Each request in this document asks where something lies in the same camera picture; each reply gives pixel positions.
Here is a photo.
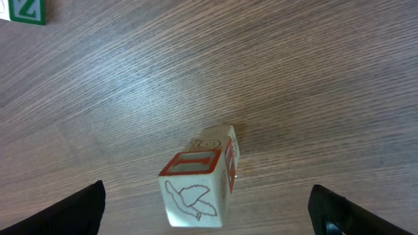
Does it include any blue top block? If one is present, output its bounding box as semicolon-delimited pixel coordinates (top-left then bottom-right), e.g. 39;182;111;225
183;136;240;167

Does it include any yellow block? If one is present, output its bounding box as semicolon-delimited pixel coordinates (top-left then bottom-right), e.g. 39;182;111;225
199;124;236;139

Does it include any white block teal side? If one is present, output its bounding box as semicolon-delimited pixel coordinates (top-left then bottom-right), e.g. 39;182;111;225
158;149;233;228

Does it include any white block green side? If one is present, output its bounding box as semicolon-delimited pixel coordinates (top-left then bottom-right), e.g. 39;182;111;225
1;0;46;25

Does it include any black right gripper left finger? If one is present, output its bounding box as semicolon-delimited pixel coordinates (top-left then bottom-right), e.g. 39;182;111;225
1;180;106;235

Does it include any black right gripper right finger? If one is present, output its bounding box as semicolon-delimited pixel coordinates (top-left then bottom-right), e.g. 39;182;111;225
308;185;412;235

